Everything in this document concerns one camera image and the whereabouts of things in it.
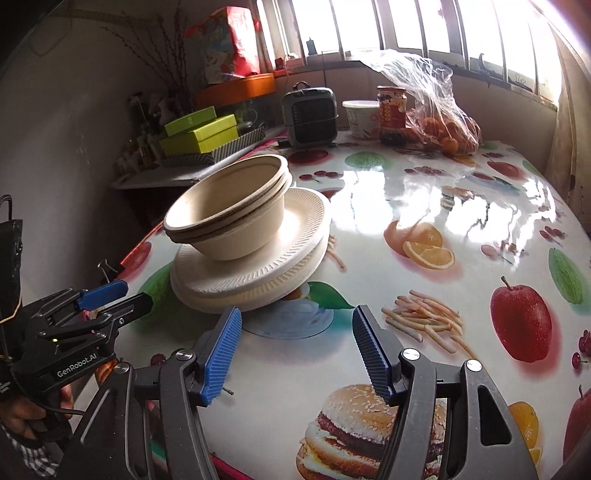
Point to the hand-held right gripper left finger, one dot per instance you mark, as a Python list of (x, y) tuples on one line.
[(221, 355)]

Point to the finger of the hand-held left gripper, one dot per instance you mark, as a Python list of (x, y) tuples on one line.
[(131, 307), (104, 293)]

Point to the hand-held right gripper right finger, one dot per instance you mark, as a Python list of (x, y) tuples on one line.
[(374, 355)]

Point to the white foam plate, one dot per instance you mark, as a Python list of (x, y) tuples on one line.
[(258, 290), (300, 217), (231, 305)]

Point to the beige paper bowl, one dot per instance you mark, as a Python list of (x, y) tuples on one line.
[(279, 188), (221, 198), (240, 235)]

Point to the person's left forearm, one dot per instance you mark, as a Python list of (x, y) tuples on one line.
[(23, 457)]

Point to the person's left hand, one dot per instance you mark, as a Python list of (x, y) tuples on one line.
[(21, 415)]

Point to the black binder clip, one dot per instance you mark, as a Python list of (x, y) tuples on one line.
[(111, 272)]

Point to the striped grey tray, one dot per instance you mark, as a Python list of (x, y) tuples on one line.
[(221, 153)]

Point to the lime green box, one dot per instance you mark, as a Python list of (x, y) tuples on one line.
[(203, 139)]

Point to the olive green flat box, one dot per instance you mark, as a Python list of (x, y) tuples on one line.
[(189, 121)]

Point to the pile of small oranges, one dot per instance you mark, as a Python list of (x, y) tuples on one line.
[(445, 134)]

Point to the white paper tub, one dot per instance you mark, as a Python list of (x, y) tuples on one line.
[(362, 117)]

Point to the orange plastic tray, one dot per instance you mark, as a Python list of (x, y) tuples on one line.
[(235, 90)]

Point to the red label glass jar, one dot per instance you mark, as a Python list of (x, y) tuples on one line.
[(392, 115)]

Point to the dried bare branches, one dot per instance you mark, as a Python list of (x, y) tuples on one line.
[(152, 50)]

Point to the clear plastic bag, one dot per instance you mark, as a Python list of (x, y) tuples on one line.
[(425, 83)]

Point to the colourful gift bag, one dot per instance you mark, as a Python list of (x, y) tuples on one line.
[(226, 41)]

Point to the spotted cream curtain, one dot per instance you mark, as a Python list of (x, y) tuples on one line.
[(568, 115)]

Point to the barred window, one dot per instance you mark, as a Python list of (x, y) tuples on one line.
[(415, 27)]

